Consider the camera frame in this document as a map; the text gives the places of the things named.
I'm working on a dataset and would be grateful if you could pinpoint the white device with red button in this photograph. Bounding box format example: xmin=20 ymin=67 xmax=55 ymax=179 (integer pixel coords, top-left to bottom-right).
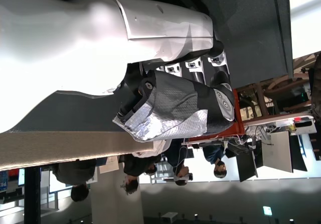
xmin=292 ymin=117 xmax=316 ymax=136

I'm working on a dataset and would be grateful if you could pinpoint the black vertical post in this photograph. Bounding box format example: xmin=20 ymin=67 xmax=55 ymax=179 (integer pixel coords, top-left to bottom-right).
xmin=24 ymin=167 xmax=42 ymax=224

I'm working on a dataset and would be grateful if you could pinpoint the white building pillar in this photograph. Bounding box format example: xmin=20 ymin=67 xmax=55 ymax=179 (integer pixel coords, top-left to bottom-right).
xmin=90 ymin=168 xmax=144 ymax=224

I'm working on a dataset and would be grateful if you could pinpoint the white ceiling projector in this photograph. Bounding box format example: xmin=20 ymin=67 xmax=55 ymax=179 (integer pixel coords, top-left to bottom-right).
xmin=160 ymin=211 xmax=179 ymax=221

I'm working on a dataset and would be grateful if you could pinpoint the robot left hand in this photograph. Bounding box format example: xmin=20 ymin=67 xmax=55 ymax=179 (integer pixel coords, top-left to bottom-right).
xmin=0 ymin=0 xmax=236 ymax=143

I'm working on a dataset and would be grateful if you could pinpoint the person in black vest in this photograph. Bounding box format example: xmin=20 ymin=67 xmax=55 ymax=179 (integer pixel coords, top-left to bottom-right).
xmin=122 ymin=139 xmax=172 ymax=177

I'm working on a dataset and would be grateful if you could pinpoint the person with dark short hair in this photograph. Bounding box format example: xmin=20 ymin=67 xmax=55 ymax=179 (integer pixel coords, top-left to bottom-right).
xmin=124 ymin=175 xmax=139 ymax=196

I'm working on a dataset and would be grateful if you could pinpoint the person wearing white headset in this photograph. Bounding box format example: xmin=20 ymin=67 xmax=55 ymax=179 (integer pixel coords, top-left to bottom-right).
xmin=165 ymin=138 xmax=194 ymax=187

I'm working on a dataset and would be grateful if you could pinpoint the brown wooden furniture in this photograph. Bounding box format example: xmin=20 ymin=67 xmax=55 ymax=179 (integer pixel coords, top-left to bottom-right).
xmin=237 ymin=53 xmax=313 ymax=123

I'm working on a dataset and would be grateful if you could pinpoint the person in dark grey jacket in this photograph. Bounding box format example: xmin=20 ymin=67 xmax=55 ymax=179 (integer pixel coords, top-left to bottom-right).
xmin=52 ymin=158 xmax=97 ymax=202

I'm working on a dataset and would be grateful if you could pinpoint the white board panel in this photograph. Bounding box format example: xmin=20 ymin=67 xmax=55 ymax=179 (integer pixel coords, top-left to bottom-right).
xmin=260 ymin=130 xmax=294 ymax=174

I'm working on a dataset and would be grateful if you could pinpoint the person wearing black mask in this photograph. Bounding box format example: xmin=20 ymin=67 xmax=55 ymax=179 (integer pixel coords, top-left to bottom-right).
xmin=202 ymin=143 xmax=228 ymax=179

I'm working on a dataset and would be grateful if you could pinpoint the black monitor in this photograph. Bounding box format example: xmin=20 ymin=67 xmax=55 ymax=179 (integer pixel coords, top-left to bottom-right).
xmin=236 ymin=145 xmax=259 ymax=182

